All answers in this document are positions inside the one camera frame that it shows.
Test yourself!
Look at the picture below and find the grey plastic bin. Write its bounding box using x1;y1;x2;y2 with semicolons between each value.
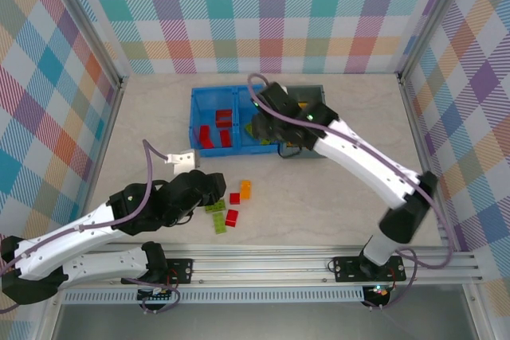
278;84;327;160

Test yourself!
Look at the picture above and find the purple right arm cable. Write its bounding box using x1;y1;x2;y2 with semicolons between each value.
246;73;455;311

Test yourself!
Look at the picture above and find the aluminium frame post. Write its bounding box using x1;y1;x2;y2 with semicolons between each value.
396;0;481;80
42;0;131;88

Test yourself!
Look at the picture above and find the aluminium mounting rail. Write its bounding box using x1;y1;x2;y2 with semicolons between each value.
43;242;485;287

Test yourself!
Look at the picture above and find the red lego window frame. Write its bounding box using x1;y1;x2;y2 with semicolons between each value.
214;109;234;128

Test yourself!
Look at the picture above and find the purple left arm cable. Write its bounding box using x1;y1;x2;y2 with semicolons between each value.
0;139;182;315

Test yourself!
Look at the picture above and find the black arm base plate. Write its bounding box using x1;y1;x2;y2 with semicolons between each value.
121;259;194;285
332;255;407;283

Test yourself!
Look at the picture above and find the small controller board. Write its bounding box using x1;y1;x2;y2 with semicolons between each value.
366;283;390;299
137;286;176;303

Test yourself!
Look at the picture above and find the slotted grey cable duct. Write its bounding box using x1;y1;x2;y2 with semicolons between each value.
61;290;366;305

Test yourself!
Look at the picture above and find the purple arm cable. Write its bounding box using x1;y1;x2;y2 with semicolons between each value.
246;73;455;311
0;139;182;315

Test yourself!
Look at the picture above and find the grey metal panel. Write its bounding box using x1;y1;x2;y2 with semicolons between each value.
51;302;479;340

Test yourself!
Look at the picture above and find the aluminium side rail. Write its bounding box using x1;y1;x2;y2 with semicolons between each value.
397;75;458;252
85;76;129;217

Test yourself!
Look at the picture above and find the blue two-compartment plastic bin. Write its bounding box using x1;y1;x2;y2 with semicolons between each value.
187;85;280;158

